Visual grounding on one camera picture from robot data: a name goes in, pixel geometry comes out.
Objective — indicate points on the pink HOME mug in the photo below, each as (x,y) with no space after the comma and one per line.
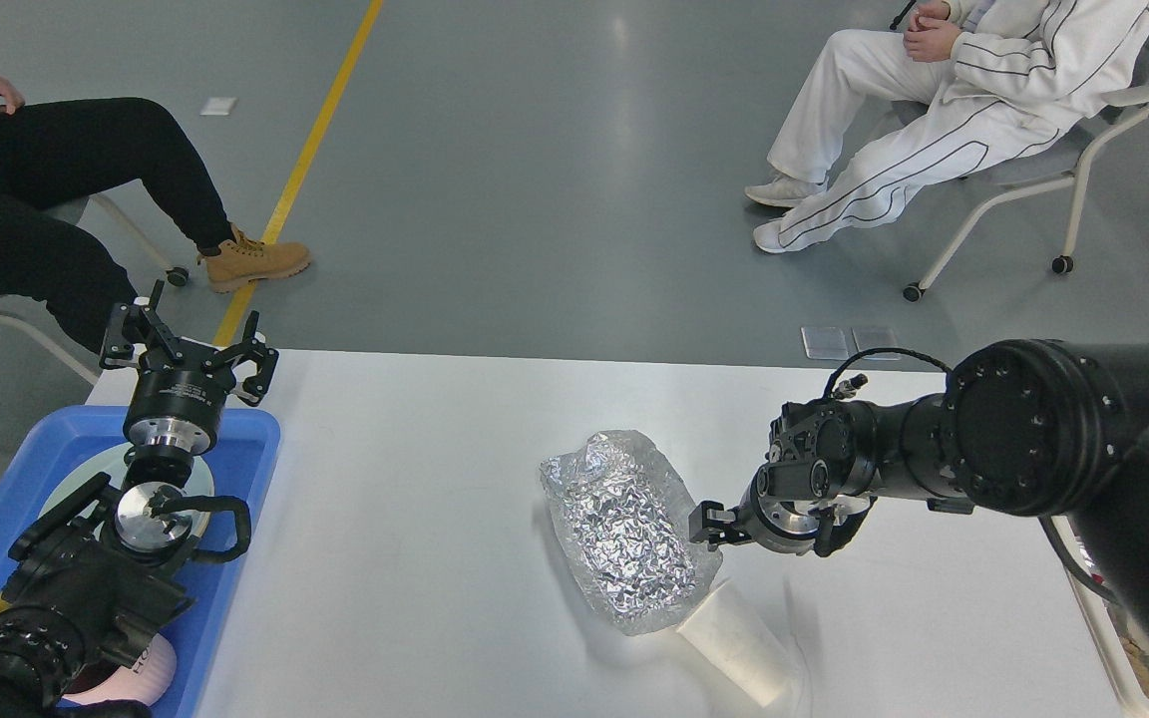
(146,680)

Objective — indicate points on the beige plastic bin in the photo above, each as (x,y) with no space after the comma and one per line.
(1122,644)

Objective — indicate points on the seated person in black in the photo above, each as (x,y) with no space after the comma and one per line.
(60,151)

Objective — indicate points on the white paper cup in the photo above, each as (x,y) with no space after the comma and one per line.
(732,636)

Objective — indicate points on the blue plastic tray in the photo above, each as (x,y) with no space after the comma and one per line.
(241,465)

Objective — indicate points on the white paper scrap on floor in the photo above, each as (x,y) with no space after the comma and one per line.
(217,107)

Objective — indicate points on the clear floor plate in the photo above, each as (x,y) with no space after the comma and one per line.
(825,343)
(868,338)

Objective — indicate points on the black tripod stand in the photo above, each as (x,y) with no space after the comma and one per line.
(903,13)

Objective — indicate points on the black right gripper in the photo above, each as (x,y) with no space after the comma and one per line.
(779,524)

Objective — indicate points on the white office chair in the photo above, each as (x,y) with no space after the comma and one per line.
(1066,165)

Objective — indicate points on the aluminium foil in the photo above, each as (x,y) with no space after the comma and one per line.
(620,513)

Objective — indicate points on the right clear floor plate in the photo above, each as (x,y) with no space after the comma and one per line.
(868,338)

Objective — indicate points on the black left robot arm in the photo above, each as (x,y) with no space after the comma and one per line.
(95,577)

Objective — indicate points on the left clear floor plate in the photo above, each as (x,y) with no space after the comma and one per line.
(825,343)

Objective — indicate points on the person in white clothes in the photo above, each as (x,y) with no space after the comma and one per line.
(966,86)

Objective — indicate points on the tan work boot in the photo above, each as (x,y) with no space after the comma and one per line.
(240,260)

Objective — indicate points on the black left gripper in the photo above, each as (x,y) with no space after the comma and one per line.
(175,404)

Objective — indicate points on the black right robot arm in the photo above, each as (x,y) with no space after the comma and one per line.
(1024,427)

